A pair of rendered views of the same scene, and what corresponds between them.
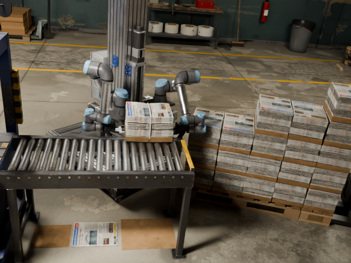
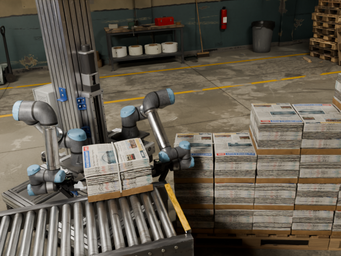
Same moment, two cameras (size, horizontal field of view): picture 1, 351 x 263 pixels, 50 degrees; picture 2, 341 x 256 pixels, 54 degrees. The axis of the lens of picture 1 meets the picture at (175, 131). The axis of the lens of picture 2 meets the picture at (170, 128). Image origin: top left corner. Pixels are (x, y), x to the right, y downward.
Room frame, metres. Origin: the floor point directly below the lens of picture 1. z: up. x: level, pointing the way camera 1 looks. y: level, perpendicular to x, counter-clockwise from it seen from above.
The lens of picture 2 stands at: (0.99, -0.04, 1.97)
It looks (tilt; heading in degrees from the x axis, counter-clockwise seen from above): 24 degrees down; 358
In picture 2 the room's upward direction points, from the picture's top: 3 degrees counter-clockwise
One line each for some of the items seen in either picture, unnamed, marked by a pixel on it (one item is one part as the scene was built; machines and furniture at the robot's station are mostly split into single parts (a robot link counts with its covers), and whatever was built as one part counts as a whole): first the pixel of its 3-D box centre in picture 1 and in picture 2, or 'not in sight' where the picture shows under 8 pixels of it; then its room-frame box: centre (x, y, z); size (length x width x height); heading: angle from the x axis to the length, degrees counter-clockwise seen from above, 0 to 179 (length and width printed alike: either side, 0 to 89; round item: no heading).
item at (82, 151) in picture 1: (82, 156); (26, 241); (2.36, 0.67, 0.77); 0.47 x 0.05 x 0.05; 12
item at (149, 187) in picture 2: (161, 131); (135, 177); (2.80, 0.12, 0.83); 0.29 x 0.16 x 0.04; 12
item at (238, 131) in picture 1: (246, 162); (250, 190); (3.15, -0.72, 0.42); 1.17 x 0.39 x 0.83; 82
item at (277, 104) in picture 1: (275, 103); (275, 112); (3.14, -0.86, 1.06); 0.37 x 0.29 x 0.01; 172
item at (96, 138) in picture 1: (101, 143); (57, 211); (2.64, 0.59, 0.74); 1.34 x 0.05 x 0.12; 102
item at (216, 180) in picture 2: (246, 164); (250, 192); (3.15, -0.72, 0.40); 1.16 x 0.38 x 0.51; 82
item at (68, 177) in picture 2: (108, 126); (64, 183); (2.80, 0.57, 0.83); 0.12 x 0.08 x 0.09; 101
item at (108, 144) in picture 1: (108, 156); (66, 232); (2.40, 0.48, 0.77); 0.47 x 0.05 x 0.05; 12
